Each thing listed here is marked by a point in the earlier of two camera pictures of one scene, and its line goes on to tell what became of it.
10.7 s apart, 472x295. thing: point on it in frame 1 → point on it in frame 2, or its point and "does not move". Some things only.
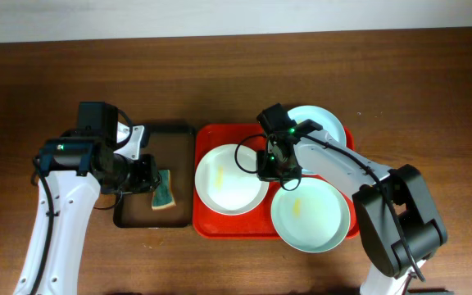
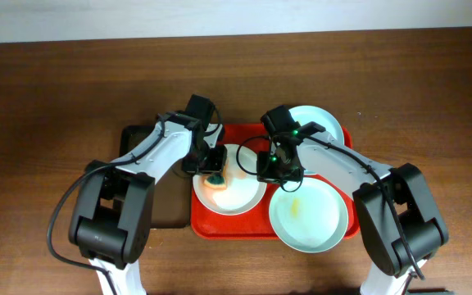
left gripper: (148, 174) → (205, 165)
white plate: (224, 187) does not move
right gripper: (277, 171) does not move
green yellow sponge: (162, 196) → (215, 181)
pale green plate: (314, 218) does not move
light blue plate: (320, 117) does not move
